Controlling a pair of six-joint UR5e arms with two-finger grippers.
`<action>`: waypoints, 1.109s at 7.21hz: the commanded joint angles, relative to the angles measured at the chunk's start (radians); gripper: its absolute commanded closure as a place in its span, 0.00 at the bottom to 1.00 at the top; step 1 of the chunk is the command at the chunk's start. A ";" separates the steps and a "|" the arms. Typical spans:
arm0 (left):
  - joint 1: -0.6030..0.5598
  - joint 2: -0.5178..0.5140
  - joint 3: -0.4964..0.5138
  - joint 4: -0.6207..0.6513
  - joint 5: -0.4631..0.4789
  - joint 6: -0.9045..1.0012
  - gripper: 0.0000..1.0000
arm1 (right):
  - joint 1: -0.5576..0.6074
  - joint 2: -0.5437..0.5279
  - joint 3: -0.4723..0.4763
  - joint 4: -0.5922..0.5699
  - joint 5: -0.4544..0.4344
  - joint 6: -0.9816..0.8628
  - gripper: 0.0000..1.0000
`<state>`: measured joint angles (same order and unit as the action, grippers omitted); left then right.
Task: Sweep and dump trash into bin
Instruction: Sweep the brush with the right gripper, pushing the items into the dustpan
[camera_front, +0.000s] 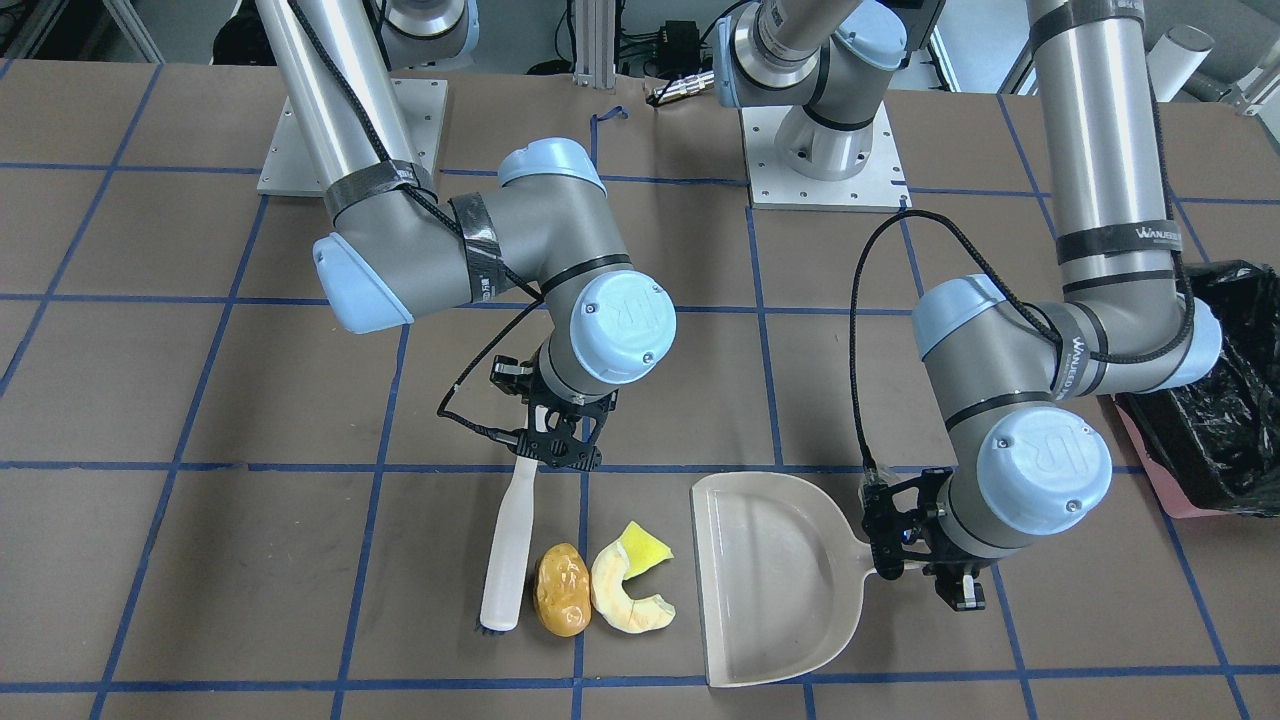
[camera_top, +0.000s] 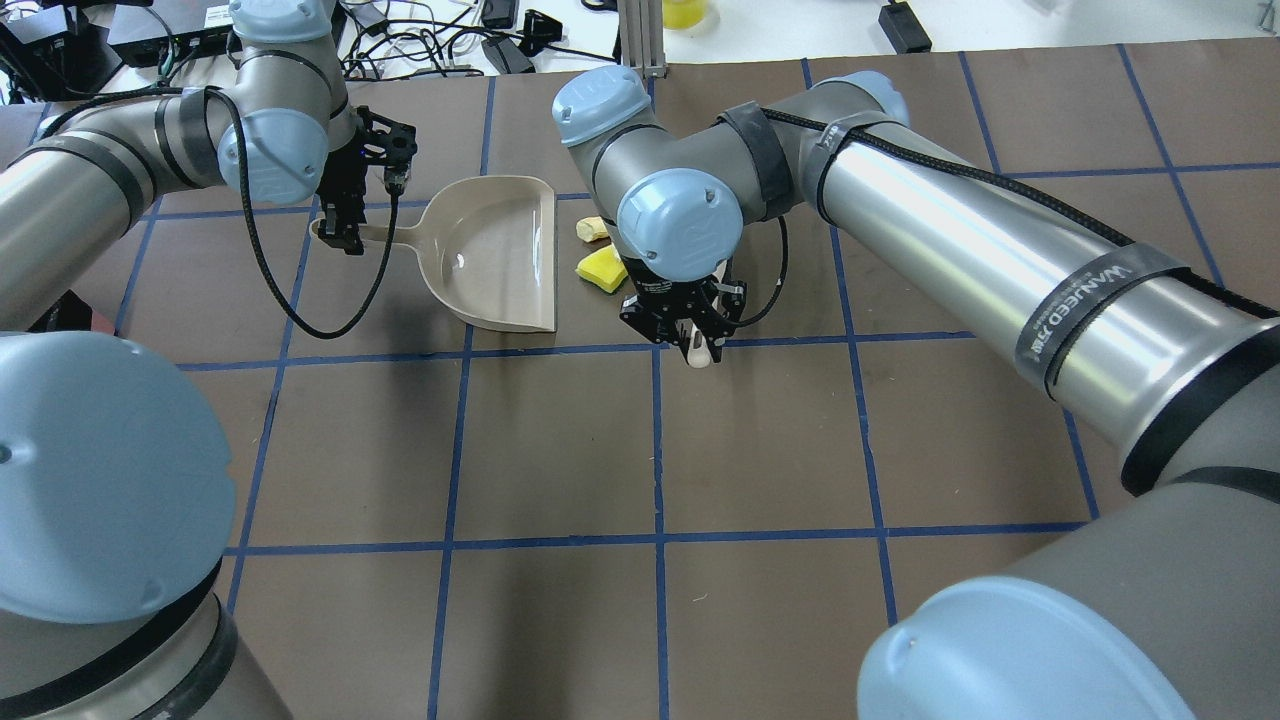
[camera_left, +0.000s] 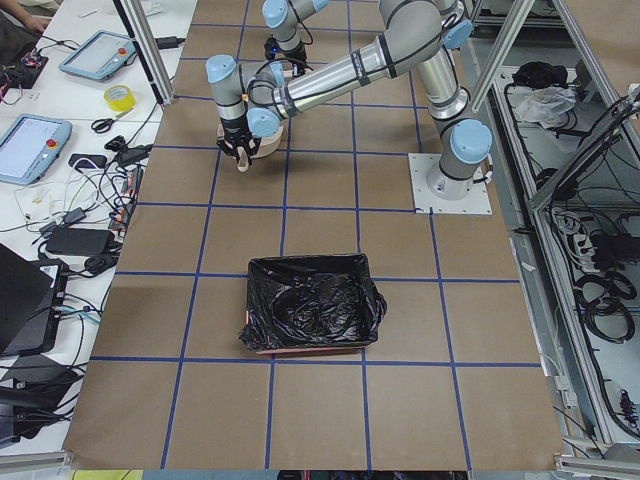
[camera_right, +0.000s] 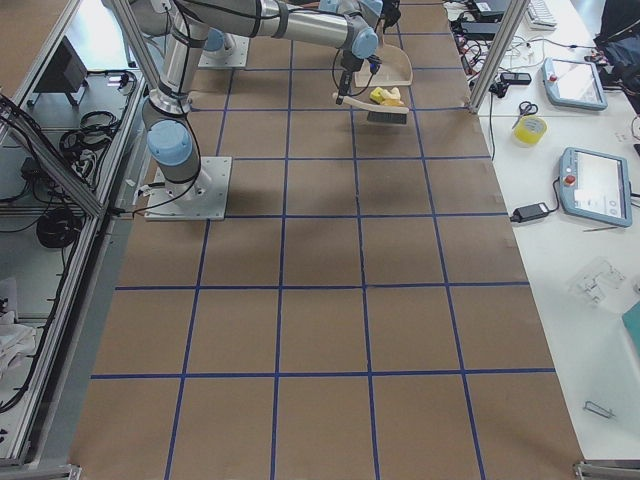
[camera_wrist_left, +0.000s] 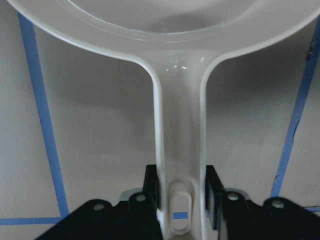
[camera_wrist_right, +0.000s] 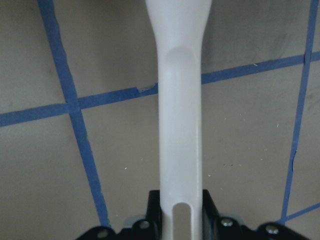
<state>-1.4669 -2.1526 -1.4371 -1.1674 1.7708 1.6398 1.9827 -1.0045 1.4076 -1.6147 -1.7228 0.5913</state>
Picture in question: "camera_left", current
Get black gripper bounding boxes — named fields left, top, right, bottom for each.
left=264, top=35, right=312, bottom=75
left=216, top=119, right=260, bottom=165

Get beige plastic dustpan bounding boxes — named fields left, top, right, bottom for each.
left=217, top=124, right=284, bottom=172

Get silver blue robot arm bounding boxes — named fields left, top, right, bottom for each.
left=205, top=1, right=492, bottom=194
left=262, top=0, right=328, bottom=77

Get bin with black trash bag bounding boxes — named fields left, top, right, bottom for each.
left=238, top=253, right=387, bottom=354

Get yellow tape roll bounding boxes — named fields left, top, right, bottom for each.
left=103, top=84, right=136, bottom=112

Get upper blue teach pendant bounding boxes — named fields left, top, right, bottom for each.
left=59, top=30, right=136, bottom=81

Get blue teach pendant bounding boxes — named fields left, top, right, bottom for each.
left=1, top=114, right=72, bottom=185
left=59, top=30, right=136, bottom=81

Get black power adapter brick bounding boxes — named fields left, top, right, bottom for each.
left=45, top=228, right=115, bottom=256

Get lower blue teach pendant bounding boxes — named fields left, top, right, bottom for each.
left=1, top=114, right=72, bottom=185

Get black laptop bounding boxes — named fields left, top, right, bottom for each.
left=1, top=246, right=69, bottom=357

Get white crumpled cloth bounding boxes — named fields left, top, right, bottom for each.
left=514, top=86, right=576, bottom=128

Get black handled scissors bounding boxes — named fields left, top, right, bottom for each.
left=90, top=109, right=131, bottom=134

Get aluminium frame post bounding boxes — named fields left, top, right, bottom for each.
left=113, top=0, right=174, bottom=106

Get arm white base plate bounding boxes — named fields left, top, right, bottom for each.
left=408, top=153, right=492, bottom=215

